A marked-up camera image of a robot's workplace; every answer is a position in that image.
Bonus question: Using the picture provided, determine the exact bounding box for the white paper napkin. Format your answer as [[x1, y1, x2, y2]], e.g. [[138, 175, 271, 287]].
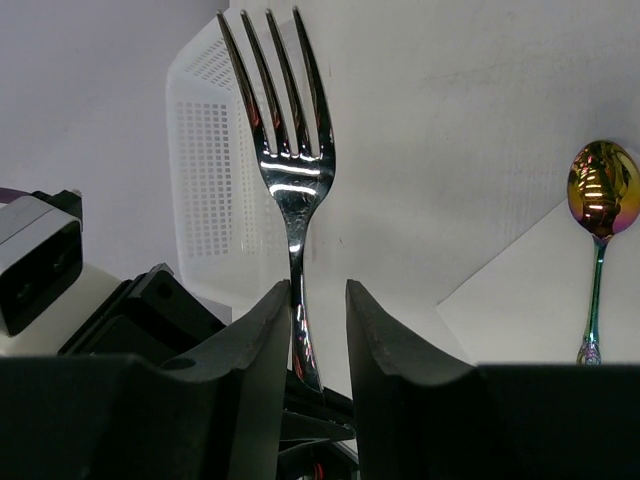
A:
[[436, 203, 639, 363]]

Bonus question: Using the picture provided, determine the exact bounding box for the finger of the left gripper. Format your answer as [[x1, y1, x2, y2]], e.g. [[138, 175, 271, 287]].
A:
[[277, 370, 358, 479]]

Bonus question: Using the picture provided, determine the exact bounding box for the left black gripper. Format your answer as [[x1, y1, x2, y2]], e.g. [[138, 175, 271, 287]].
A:
[[58, 264, 225, 356]]

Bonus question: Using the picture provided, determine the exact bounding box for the iridescent gold spoon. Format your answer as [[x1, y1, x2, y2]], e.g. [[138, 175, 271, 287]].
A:
[[567, 139, 639, 366]]

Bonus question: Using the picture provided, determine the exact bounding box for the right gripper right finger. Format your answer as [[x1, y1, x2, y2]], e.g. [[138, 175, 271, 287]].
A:
[[346, 280, 639, 479]]

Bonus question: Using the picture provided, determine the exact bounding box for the large white perforated basket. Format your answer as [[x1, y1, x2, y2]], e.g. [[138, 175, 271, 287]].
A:
[[166, 20, 289, 319]]

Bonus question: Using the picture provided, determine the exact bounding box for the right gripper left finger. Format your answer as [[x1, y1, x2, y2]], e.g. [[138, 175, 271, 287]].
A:
[[1, 281, 290, 479]]

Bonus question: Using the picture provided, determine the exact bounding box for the silver fork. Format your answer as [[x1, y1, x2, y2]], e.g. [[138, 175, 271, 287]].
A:
[[216, 8, 336, 395]]

